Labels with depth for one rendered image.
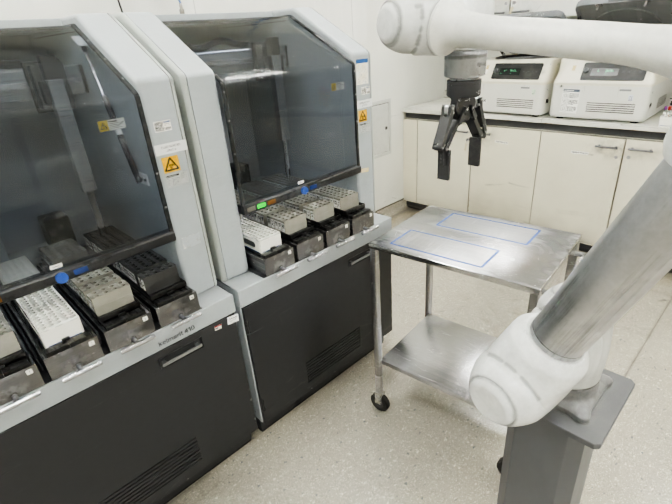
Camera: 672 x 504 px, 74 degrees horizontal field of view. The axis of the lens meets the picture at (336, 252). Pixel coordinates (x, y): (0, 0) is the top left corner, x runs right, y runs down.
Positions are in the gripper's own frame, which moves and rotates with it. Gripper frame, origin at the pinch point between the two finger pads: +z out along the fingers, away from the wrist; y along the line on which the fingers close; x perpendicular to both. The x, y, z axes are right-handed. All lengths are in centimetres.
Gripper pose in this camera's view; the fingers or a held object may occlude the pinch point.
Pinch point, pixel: (459, 167)
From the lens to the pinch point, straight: 114.0
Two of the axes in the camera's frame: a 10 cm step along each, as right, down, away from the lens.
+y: 7.1, -3.6, 6.1
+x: -7.0, -2.7, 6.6
